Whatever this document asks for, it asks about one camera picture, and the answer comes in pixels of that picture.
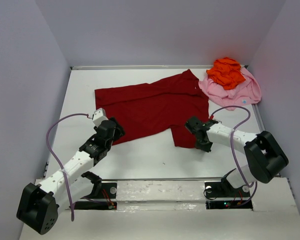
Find dark red t shirt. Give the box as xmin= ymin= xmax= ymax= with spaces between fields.
xmin=94 ymin=70 xmax=209 ymax=149

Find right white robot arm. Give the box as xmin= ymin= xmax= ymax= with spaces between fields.
xmin=185 ymin=116 xmax=289 ymax=198

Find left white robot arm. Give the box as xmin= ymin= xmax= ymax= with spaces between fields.
xmin=16 ymin=117 xmax=125 ymax=235

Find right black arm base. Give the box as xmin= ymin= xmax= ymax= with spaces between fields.
xmin=203 ymin=181 xmax=253 ymax=210

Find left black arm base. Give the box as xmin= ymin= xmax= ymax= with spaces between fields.
xmin=74 ymin=180 xmax=118 ymax=211

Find pink t shirt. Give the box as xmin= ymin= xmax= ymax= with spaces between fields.
xmin=198 ymin=67 xmax=262 ymax=107

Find orange t shirt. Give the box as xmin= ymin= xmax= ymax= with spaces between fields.
xmin=206 ymin=57 xmax=246 ymax=90

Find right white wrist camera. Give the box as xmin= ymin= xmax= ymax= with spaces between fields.
xmin=209 ymin=115 xmax=219 ymax=124

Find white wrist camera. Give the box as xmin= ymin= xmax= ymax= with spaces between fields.
xmin=88 ymin=108 xmax=108 ymax=127
xmin=209 ymin=115 xmax=219 ymax=124

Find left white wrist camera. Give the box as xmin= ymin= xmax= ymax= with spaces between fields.
xmin=88 ymin=108 xmax=108 ymax=127

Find front metal rail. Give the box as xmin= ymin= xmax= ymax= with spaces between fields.
xmin=102 ymin=177 xmax=221 ymax=182

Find metal rail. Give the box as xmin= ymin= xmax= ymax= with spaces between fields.
xmin=253 ymin=103 xmax=282 ymax=178
xmin=102 ymin=177 xmax=221 ymax=182

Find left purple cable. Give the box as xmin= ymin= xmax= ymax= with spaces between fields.
xmin=45 ymin=113 xmax=116 ymax=222

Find right side metal rail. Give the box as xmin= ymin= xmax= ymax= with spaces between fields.
xmin=253 ymin=103 xmax=282 ymax=178

